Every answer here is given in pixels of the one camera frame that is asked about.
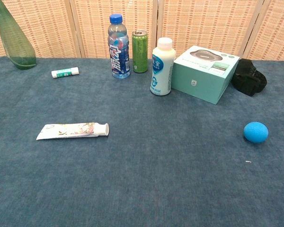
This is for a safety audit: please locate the blue sports drink bottle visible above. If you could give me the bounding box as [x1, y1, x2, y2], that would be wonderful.
[107, 13, 131, 79]

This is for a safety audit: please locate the white green glue stick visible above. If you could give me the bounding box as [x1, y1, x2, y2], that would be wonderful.
[51, 67, 80, 79]

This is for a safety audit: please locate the woven bamboo folding screen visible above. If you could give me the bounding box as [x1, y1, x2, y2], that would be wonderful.
[0, 0, 284, 61]

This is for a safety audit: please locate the small tube white cap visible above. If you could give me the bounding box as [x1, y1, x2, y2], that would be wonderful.
[36, 122, 109, 140]

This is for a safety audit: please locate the green glass spray bottle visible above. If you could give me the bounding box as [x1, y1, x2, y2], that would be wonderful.
[0, 0, 37, 70]

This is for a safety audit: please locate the white milk drink bottle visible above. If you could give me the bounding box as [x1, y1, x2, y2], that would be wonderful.
[150, 37, 177, 96]

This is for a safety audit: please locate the green drink can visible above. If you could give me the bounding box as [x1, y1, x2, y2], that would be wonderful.
[132, 30, 149, 74]

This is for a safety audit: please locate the blue foam ball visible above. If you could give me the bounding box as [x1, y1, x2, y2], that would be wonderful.
[243, 121, 269, 144]

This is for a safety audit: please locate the teal speaker product box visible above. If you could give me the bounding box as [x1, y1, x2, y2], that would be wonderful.
[171, 45, 241, 105]

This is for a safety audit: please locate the black fabric strap brace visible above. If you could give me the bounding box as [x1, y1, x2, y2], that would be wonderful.
[231, 58, 268, 97]

